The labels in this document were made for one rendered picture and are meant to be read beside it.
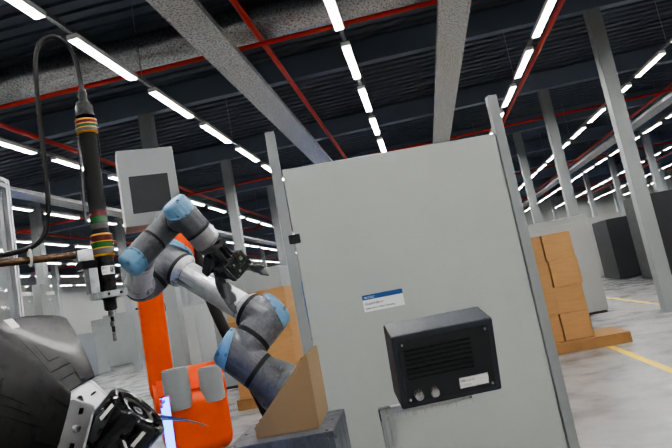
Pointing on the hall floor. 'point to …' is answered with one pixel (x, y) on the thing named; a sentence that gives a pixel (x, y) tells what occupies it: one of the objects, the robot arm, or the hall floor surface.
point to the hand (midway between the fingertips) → (251, 294)
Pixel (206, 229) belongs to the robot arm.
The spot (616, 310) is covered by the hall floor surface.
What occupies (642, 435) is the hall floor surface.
